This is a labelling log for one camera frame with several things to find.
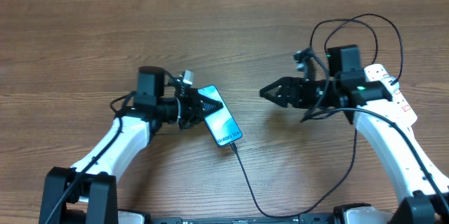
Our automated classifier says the blue Samsung Galaxy smartphone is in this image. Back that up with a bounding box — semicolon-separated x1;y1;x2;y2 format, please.
199;85;243;147

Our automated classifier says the black USB charging cable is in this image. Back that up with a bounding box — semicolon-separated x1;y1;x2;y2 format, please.
229;13;404;219

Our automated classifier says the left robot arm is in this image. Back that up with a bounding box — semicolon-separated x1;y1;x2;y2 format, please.
39;66;224;224

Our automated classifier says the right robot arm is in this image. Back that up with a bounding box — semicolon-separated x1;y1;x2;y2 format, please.
260;45;448;223

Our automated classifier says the white charger plug adapter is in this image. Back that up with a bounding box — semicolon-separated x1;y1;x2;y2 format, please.
382;76;400;92

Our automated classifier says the white power strip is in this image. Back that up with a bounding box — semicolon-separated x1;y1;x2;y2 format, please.
364;64;417;126

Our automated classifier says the black aluminium mounting rail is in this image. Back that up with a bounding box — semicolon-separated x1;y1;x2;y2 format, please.
115;211;387;224

